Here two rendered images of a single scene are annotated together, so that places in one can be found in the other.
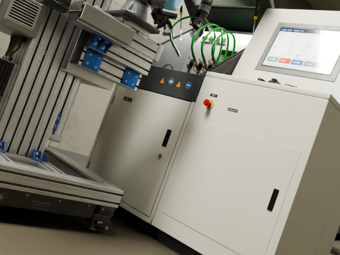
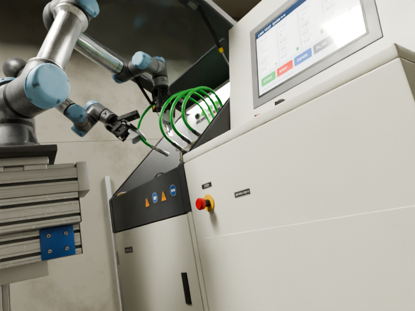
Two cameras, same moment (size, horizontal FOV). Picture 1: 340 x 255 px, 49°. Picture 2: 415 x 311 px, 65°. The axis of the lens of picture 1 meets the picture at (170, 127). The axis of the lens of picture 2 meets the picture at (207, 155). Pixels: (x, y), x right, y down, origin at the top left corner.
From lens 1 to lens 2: 1.14 m
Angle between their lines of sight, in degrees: 15
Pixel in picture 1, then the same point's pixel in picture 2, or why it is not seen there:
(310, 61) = (321, 41)
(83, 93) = not seen: hidden behind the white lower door
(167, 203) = not seen: outside the picture
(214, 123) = (230, 231)
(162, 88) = (151, 213)
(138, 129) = (154, 289)
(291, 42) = (278, 39)
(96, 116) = not seen: hidden behind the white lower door
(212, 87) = (199, 174)
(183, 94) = (174, 207)
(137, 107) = (140, 255)
